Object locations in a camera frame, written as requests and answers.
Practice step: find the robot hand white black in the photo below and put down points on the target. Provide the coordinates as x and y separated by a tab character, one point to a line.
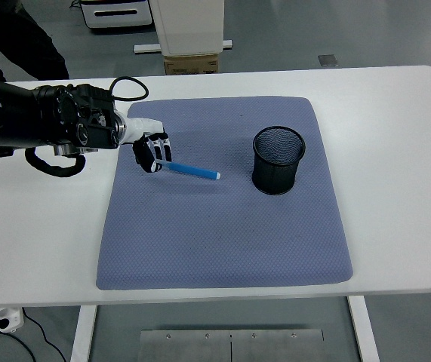
139	126

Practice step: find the blue marker pen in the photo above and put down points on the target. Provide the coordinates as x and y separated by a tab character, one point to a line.
196	172

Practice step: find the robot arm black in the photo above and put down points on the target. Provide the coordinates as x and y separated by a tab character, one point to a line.
30	117

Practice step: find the black mesh pen holder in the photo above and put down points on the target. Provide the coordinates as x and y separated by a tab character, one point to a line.
275	181

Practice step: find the white floor foot bar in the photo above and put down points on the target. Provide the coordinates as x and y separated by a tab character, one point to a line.
147	48

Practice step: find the cardboard box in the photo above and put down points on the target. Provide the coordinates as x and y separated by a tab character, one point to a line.
190	65

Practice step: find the white unit with black slot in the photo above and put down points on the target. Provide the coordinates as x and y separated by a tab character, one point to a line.
117	20

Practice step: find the white cabinet panel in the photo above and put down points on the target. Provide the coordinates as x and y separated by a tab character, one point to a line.
188	26

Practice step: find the blue-grey textured mat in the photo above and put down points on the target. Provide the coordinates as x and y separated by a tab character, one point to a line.
219	234

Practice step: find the person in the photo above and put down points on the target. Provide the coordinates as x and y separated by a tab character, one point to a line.
22	37

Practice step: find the small grey floor plate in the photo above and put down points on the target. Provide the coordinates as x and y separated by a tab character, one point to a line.
329	60

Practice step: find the white table leg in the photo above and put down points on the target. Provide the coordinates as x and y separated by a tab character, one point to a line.
362	332
83	335

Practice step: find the grey metal plate with screws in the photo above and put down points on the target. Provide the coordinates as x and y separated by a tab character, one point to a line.
185	347

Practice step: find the white power strip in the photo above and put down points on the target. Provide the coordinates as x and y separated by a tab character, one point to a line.
11	318

